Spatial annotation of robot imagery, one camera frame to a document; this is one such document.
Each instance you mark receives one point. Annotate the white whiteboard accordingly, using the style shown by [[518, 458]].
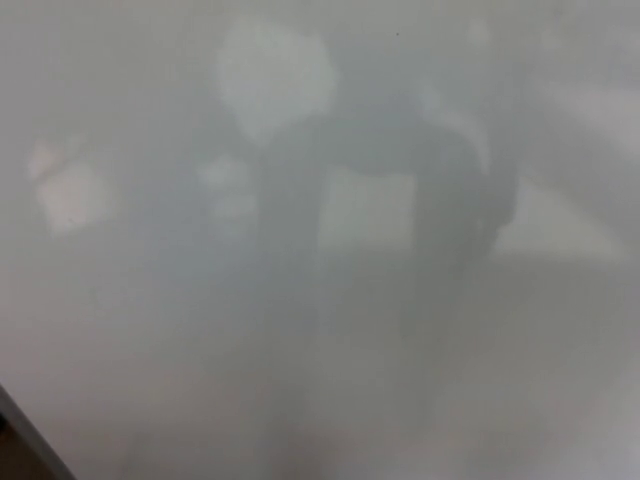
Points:
[[400, 350]]

